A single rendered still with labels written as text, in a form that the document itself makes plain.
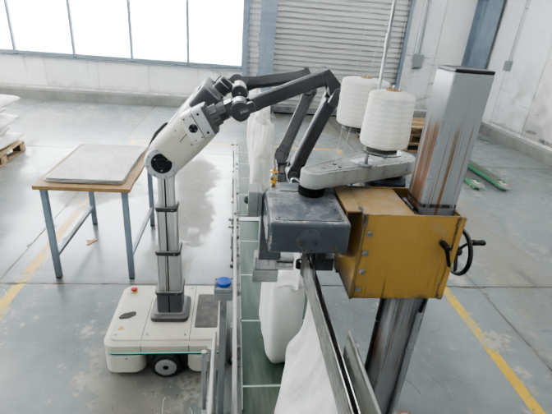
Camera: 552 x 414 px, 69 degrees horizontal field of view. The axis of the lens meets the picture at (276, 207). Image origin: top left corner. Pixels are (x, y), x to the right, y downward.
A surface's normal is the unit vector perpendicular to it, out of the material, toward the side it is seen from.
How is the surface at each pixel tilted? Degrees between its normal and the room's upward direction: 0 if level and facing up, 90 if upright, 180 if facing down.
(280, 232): 90
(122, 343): 31
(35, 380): 0
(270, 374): 0
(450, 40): 90
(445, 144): 90
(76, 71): 90
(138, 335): 0
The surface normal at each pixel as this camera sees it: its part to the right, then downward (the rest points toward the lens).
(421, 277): 0.09, 0.43
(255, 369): 0.07, -0.90
